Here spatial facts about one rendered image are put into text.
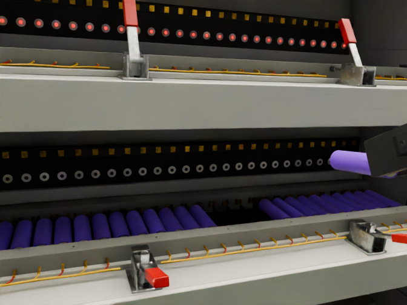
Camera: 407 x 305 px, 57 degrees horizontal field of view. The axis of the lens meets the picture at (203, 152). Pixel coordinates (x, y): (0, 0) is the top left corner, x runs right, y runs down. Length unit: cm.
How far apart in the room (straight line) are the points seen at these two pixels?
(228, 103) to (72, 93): 15
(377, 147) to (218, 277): 19
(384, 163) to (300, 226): 18
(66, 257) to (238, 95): 23
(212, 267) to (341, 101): 23
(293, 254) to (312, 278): 3
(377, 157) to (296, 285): 17
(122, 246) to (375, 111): 32
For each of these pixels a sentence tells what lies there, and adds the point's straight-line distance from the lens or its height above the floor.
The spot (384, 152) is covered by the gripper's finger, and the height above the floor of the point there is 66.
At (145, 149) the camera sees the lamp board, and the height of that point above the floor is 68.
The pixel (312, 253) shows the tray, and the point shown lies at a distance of 46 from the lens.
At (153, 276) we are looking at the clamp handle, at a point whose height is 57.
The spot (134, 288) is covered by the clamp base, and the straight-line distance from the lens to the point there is 37.
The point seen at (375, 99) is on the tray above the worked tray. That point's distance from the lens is 48.
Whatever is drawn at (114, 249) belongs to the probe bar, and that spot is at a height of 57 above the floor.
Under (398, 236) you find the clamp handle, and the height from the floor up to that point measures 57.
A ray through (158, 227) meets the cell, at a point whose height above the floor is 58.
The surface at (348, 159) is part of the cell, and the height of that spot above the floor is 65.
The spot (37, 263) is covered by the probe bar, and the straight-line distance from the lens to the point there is 40.
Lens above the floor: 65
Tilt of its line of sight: 2 degrees up
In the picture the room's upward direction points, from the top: 3 degrees counter-clockwise
